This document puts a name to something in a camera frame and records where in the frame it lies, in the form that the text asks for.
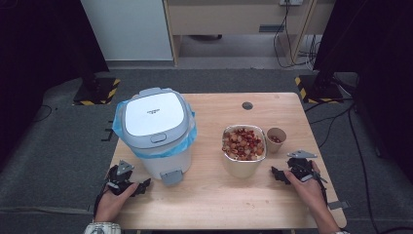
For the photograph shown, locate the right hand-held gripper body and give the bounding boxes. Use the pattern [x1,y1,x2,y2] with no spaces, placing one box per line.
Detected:
[285,149,319,182]

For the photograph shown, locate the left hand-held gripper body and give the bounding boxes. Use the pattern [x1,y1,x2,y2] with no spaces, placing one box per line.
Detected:
[105,159,140,196]

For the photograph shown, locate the small brown paper cup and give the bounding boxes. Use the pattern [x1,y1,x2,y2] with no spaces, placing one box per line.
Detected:
[266,127,287,154]

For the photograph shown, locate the blue trash bag liner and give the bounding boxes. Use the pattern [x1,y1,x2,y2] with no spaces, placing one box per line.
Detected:
[111,97,198,160]

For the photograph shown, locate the white pedal trash bin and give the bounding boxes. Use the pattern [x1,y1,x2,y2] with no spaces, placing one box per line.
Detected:
[111,87,198,187]

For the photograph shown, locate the person's left hand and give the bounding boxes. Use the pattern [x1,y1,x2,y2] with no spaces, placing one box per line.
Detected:
[94,182,140,223]

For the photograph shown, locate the person's right hand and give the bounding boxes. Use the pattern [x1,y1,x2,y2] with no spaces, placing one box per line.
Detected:
[283,161,329,217]

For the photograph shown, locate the metal food container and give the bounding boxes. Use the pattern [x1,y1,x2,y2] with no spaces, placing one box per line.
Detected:
[221,124,268,179]

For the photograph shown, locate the pile of red tan scraps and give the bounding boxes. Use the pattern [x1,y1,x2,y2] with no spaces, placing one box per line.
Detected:
[222,127,266,162]

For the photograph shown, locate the black floor tape marks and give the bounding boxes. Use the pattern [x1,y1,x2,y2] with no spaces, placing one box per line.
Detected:
[100,120,115,142]

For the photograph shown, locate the grey tape strip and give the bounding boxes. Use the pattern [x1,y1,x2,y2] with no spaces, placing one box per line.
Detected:
[327,200,351,211]

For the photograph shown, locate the striped stand base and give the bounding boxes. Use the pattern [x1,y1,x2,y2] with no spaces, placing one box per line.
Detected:
[72,77,122,106]
[294,74,345,104]

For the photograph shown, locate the black curtain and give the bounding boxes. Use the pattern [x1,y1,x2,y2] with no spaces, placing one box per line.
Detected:
[0,0,110,170]
[313,0,413,184]

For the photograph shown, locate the white cabinet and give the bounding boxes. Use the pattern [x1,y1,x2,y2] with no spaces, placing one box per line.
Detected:
[80,0,174,62]

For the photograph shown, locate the wooden desk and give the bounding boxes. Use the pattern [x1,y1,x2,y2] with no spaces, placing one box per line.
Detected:
[162,0,336,67]

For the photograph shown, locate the left hand-held gripper cable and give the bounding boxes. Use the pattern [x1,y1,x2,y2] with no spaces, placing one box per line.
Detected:
[93,187,109,219]

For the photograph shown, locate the hand-held gripper cable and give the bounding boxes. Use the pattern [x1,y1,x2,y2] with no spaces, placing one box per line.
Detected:
[93,187,109,219]
[311,169,329,207]

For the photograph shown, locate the right hand-held gripper cable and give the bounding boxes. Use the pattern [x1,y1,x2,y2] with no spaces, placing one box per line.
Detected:
[311,169,329,207]

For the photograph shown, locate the black floor cables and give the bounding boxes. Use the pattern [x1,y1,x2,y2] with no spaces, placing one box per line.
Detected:
[304,97,413,234]

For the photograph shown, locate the black floor cable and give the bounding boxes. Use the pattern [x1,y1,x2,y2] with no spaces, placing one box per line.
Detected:
[32,104,58,123]

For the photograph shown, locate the black hanging cables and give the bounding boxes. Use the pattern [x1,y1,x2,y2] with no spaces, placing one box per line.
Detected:
[272,0,323,70]

